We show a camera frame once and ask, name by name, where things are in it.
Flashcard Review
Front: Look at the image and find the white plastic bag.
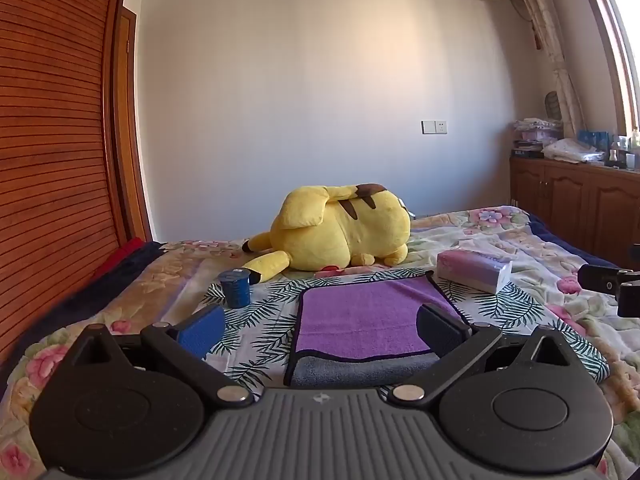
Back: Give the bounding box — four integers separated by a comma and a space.
541, 137, 607, 164

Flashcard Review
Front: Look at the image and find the yellow plush toy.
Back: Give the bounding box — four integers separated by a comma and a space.
241, 183, 412, 285

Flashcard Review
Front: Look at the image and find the dark blue blanket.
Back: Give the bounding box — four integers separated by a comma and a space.
0, 241, 168, 376

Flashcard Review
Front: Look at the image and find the red blanket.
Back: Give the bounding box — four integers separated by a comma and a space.
90, 237, 146, 281

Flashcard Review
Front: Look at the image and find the pink tissue pack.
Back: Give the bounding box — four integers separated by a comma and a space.
436, 249, 514, 295

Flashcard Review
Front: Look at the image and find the wooden low cabinet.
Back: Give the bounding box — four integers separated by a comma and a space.
509, 156, 640, 271

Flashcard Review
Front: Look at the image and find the blue box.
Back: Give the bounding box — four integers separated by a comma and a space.
577, 130, 612, 153

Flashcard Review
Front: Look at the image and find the wooden slatted wardrobe door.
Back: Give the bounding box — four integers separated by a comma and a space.
0, 0, 153, 361

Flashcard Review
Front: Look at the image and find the wooden window frame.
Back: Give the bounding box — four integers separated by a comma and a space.
572, 0, 640, 137

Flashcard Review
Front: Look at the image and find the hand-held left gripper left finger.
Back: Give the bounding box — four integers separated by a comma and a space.
61, 303, 255, 407

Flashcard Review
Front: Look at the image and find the grey towel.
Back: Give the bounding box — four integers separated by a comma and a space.
283, 350, 441, 388

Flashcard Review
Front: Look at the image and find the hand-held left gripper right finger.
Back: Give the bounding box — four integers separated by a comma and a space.
389, 302, 578, 407

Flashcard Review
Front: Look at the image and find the beige patterned curtain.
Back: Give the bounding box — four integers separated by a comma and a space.
504, 0, 587, 140

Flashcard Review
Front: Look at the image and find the stack of folded clothes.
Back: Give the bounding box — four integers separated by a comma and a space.
511, 117, 563, 160

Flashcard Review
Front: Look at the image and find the blue cylindrical cup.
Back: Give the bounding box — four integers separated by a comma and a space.
218, 268, 252, 309

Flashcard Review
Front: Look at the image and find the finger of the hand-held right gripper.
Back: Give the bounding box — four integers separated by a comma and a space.
577, 262, 635, 294
617, 282, 640, 319

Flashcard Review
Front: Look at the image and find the leaf print cloth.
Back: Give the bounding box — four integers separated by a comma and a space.
199, 266, 612, 389

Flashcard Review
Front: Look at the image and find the purple towel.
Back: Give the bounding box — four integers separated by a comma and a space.
294, 271, 471, 362

